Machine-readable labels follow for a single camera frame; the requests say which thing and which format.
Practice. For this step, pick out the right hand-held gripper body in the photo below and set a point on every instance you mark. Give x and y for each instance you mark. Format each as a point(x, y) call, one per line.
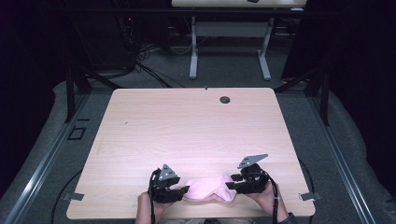
point(252, 179)

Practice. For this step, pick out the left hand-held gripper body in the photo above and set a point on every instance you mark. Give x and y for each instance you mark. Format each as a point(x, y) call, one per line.
point(165, 186)

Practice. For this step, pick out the pink sock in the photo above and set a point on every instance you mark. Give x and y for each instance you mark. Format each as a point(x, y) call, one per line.
point(205, 189)

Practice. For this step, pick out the person's right hand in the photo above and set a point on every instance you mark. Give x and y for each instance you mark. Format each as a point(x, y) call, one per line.
point(264, 199)

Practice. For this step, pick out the person's left hand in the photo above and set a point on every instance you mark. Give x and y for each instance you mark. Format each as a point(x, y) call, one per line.
point(146, 202)

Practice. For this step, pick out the black metal stand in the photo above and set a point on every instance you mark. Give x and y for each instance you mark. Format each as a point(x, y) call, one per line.
point(74, 90)
point(320, 90)

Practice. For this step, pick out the white-legged table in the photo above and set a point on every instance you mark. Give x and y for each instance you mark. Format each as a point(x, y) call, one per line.
point(230, 29)

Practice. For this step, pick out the dark equipment rack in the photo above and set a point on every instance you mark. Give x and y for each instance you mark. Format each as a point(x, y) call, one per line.
point(106, 40)

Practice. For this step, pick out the grey metal table bracket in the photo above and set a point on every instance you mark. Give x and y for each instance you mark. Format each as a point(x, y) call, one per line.
point(73, 196)
point(309, 196)

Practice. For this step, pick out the aluminium floor rail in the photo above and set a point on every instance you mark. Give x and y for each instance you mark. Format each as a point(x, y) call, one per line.
point(342, 161)
point(43, 165)

